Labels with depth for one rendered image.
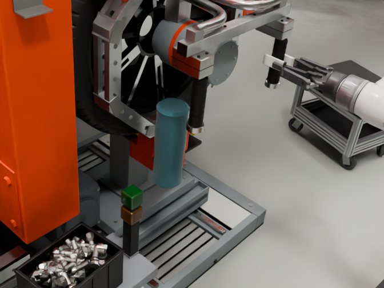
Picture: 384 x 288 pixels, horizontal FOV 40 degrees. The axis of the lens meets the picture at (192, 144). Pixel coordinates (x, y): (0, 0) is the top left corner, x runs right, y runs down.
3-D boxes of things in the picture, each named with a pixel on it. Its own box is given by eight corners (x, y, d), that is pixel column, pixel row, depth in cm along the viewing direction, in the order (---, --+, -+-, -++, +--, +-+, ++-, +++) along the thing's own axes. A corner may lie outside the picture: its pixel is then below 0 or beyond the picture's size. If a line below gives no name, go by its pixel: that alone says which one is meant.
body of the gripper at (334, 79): (331, 107, 138) (300, 92, 143) (346, 96, 144) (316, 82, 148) (338, 81, 134) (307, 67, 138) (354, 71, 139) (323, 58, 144)
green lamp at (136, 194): (132, 195, 129) (132, 183, 127) (143, 203, 127) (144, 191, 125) (120, 203, 126) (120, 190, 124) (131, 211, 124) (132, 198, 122)
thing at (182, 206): (143, 160, 227) (144, 142, 222) (207, 203, 209) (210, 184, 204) (46, 216, 195) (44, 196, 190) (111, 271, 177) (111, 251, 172)
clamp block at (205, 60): (184, 59, 128) (186, 39, 125) (212, 74, 124) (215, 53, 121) (170, 66, 125) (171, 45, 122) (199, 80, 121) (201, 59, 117)
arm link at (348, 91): (365, 106, 141) (345, 98, 144) (375, 76, 136) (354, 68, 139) (349, 119, 136) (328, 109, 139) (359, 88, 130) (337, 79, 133)
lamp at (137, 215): (131, 210, 132) (132, 198, 129) (143, 218, 130) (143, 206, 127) (119, 218, 129) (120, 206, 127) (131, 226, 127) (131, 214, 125)
